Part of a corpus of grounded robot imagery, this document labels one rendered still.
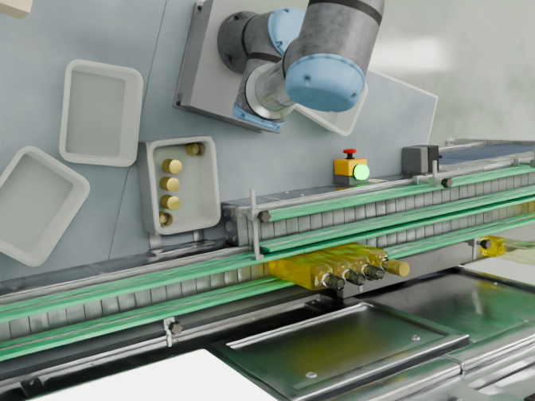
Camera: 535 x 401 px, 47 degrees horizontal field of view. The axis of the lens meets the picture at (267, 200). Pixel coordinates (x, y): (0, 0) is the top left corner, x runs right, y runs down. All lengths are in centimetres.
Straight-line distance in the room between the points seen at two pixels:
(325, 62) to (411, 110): 113
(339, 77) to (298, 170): 86
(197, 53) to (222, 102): 13
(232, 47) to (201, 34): 9
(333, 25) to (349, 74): 7
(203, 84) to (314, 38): 60
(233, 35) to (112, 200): 48
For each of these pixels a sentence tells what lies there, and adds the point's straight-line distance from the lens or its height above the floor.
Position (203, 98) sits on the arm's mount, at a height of 85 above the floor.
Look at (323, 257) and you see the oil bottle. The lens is 152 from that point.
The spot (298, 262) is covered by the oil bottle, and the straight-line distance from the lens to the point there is 147.
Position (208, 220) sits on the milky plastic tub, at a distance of 154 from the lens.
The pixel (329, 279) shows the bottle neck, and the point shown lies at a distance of 140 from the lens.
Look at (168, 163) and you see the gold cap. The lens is 151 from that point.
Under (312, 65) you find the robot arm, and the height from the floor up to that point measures 145.
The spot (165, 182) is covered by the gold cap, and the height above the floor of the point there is 81.
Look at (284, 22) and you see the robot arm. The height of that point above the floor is 108.
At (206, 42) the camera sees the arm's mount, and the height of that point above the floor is 86.
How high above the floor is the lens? 219
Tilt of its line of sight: 57 degrees down
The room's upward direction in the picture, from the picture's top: 101 degrees clockwise
